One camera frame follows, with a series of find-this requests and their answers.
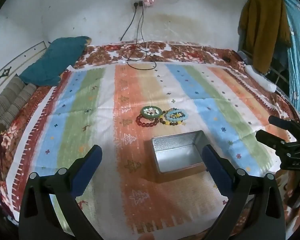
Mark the mustard yellow jacket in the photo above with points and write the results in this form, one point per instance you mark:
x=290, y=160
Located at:
x=265, y=30

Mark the striped colourful cloth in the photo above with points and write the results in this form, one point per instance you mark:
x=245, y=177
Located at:
x=130, y=92

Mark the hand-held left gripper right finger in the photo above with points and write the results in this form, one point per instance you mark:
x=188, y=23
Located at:
x=215, y=170

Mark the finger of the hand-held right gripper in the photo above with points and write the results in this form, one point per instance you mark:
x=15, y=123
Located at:
x=270, y=138
x=287, y=125

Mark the brown striped cushion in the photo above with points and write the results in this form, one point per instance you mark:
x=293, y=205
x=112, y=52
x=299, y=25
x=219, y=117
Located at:
x=10, y=105

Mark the teal pillow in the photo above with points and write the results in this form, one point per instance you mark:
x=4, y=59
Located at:
x=52, y=62

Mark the white power strip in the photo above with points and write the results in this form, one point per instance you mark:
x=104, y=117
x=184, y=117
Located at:
x=146, y=3

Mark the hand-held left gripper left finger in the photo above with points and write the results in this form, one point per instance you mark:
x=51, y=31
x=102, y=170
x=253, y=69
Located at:
x=90, y=166

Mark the small black object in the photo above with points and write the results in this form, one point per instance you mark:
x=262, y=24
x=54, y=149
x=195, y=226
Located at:
x=226, y=59

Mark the white rolled cloth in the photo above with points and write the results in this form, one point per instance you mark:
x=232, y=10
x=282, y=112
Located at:
x=261, y=78

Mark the green jade bangle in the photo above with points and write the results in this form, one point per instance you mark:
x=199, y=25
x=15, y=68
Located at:
x=142, y=112

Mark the silver metal tin box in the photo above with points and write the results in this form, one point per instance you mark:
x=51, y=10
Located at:
x=175, y=155

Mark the metal clothes rack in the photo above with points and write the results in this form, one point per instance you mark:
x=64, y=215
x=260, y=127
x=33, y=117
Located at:
x=280, y=76

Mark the white decorated headboard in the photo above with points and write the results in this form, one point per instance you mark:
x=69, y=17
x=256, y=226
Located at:
x=17, y=62

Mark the turquoise printed curtain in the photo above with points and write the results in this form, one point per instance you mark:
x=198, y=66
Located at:
x=298, y=42

